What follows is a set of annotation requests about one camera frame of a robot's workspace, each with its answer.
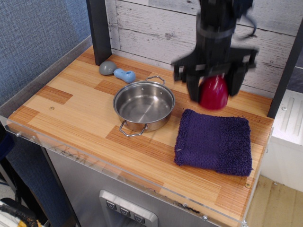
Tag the yellow object at corner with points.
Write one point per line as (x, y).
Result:
(29, 223)

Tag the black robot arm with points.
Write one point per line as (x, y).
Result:
(221, 15)

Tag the dark shelf post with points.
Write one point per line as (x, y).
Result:
(289, 67)
(99, 30)

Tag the clear acrylic front guard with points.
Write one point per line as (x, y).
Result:
(67, 182)

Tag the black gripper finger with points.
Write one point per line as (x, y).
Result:
(193, 86)
(234, 79)

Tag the purple folded towel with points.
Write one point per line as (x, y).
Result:
(217, 143)

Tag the silver control panel with buttons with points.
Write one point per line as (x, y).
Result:
(119, 212)

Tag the red toy pepper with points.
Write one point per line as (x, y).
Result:
(214, 93)

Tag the white side counter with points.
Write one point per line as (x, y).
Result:
(283, 159)

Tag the grey and blue toy scoop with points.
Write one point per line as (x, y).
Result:
(108, 68)

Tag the dark left shelf post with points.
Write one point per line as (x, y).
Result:
(99, 30)

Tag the stainless steel pot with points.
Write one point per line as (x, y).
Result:
(143, 106)

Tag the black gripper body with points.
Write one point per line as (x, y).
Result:
(213, 52)

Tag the dark right shelf post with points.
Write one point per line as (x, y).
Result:
(289, 67)

